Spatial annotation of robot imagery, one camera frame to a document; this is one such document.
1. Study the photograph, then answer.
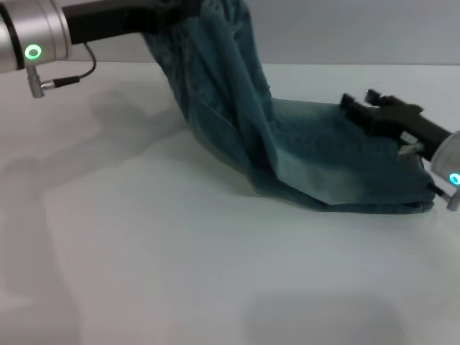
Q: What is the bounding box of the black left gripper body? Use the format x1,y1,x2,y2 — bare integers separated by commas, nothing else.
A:
60,0,162,46

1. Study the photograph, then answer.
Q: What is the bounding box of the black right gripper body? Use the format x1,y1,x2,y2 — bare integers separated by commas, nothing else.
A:
372,101,453,160

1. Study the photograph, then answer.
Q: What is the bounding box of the blue denim shorts basketball print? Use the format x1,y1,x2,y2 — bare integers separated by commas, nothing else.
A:
142,0,438,216

